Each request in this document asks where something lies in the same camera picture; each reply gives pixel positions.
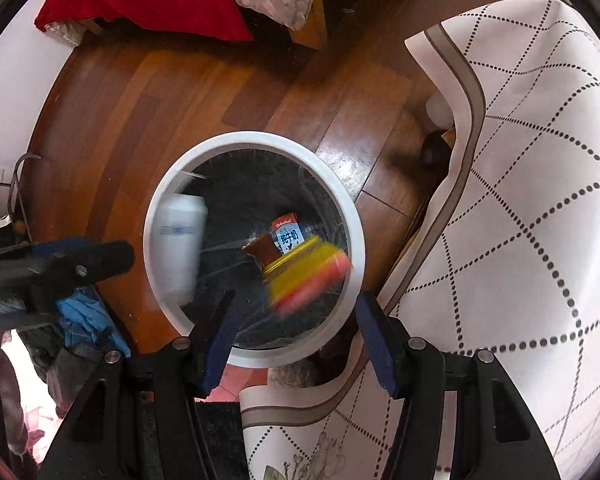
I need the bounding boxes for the dark grey clothes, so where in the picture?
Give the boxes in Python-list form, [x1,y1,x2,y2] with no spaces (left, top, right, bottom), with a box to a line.
[2,327,106,416]

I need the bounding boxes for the black bin bag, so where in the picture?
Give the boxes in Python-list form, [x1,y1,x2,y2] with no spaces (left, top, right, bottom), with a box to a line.
[152,147,353,351]

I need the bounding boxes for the white round waste bin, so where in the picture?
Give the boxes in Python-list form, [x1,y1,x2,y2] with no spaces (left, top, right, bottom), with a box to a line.
[142,131,367,367]

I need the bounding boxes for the yellow red snack packet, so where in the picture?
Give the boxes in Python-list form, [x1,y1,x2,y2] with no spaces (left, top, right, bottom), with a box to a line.
[241,232,353,318]

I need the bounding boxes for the white dotted diamond tablecloth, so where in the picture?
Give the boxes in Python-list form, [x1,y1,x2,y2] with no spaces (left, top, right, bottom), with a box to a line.
[240,0,600,480]

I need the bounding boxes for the red blanket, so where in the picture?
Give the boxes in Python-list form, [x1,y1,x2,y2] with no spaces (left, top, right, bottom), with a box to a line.
[34,0,255,43]

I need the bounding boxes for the pink floral cloth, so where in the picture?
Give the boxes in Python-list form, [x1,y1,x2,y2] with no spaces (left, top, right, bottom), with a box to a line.
[10,400,56,461]

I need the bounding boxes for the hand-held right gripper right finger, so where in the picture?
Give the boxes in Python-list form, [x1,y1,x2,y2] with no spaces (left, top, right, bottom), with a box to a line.
[355,290,562,480]

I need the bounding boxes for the white plastic bottle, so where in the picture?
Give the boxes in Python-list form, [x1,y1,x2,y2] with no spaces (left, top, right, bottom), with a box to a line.
[152,194,209,306]

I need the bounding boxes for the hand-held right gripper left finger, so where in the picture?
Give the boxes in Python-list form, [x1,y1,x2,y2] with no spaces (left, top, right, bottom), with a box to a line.
[39,290,239,480]

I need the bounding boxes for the dark round object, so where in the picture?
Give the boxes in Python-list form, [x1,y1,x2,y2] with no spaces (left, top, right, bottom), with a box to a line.
[420,131,453,171]

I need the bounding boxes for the blue jacket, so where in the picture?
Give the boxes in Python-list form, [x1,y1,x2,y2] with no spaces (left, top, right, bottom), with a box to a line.
[55,290,131,358]

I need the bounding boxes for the metal chair frame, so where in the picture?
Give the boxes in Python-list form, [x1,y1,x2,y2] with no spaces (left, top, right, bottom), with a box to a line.
[7,152,43,241]

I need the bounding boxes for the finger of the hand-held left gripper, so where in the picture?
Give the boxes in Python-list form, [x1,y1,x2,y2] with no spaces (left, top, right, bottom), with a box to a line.
[30,237,136,284]

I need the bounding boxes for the red white milk carton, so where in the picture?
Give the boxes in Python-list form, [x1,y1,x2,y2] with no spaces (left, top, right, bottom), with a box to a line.
[271,212,306,257]

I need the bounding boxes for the wooden bed frame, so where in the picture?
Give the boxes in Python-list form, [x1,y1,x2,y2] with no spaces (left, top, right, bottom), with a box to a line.
[287,0,329,51]

